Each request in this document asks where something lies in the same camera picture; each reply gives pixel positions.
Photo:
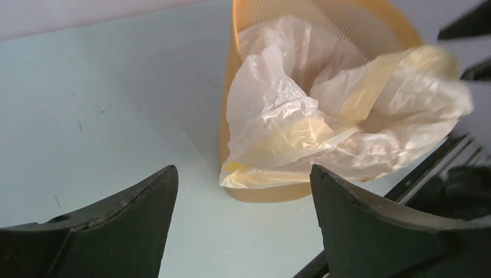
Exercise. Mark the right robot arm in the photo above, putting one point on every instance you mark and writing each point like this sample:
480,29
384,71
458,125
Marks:
458,184

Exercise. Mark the translucent cream trash bag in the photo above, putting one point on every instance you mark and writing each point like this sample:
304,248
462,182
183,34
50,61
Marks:
304,95

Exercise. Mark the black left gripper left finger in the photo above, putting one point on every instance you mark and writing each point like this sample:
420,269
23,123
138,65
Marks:
123,235

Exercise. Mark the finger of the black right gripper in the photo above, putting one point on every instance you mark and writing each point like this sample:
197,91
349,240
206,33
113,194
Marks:
474,23
479,72

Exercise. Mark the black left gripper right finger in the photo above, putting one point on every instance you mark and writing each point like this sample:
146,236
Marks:
367,235

